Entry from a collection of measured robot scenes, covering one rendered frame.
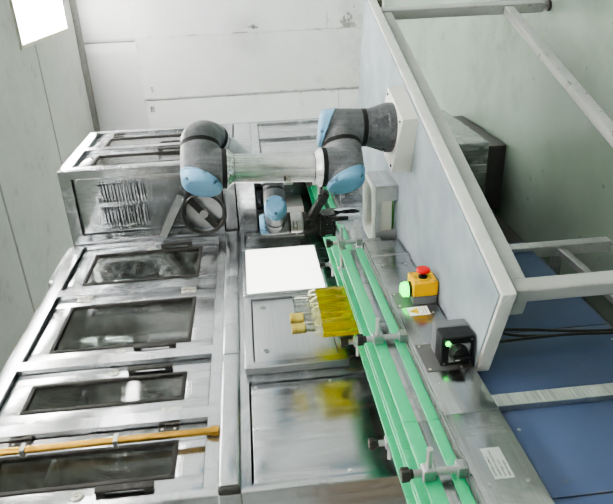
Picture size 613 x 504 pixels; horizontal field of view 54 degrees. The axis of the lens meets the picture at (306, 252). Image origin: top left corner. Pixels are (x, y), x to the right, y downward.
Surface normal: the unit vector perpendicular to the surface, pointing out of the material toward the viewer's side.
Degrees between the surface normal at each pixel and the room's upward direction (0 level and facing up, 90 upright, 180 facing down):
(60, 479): 90
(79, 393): 90
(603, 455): 90
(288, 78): 90
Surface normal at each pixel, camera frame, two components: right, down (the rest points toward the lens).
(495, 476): -0.04, -0.90
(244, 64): 0.11, 0.43
